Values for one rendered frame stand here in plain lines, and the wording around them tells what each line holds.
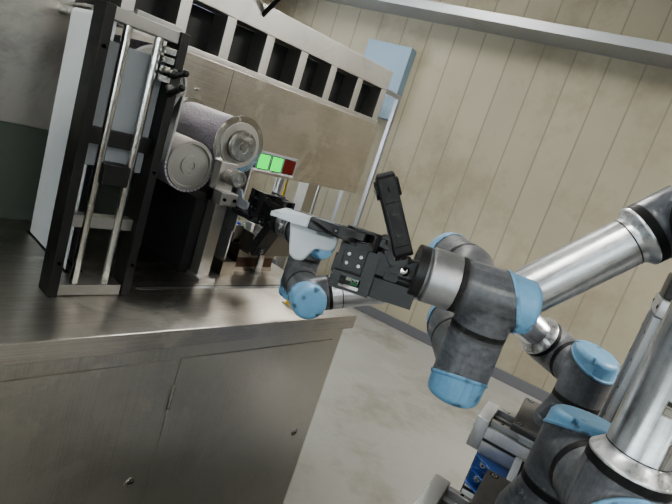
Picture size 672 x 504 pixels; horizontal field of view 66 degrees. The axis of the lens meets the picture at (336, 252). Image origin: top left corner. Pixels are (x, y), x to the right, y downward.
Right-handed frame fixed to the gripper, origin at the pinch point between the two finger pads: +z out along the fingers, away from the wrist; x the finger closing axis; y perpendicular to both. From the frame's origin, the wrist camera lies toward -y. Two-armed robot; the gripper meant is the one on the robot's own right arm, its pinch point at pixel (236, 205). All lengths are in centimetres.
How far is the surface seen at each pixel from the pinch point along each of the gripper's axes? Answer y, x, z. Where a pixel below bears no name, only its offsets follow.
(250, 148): 16.1, 4.0, -4.5
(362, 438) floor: -109, -116, 5
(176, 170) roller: 6.8, 20.9, -1.7
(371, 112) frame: 39, -79, 32
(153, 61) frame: 28.3, 38.5, -14.2
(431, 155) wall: 33, -266, 119
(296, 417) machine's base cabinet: -52, -18, -29
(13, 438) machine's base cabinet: -39, 55, -28
